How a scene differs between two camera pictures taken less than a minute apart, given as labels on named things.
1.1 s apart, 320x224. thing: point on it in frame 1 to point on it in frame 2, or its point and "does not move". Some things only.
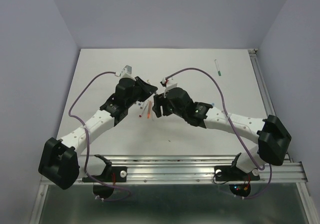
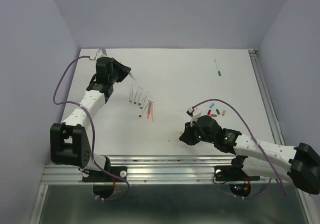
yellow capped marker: x=156 y=92 to x=129 y=73
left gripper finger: x=143 y=89 to x=120 y=70
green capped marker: x=219 y=71 does not move
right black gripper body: x=168 y=108 to x=208 y=139
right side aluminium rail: x=263 y=81 does not move
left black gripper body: x=130 y=101 to x=111 y=79
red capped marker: x=140 y=116 does not move
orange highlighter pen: x=149 y=106 does not move
